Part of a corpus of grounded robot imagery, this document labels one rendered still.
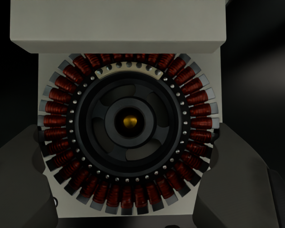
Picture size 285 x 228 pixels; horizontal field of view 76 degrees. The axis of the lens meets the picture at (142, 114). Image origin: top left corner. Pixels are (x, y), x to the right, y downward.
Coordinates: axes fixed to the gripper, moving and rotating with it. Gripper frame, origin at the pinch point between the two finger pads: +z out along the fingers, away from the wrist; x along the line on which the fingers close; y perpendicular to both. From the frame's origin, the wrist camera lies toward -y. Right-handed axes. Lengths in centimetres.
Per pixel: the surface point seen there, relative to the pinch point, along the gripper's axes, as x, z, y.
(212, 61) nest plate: 6.8, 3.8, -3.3
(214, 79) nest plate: 7.0, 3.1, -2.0
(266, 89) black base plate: 12.2, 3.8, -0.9
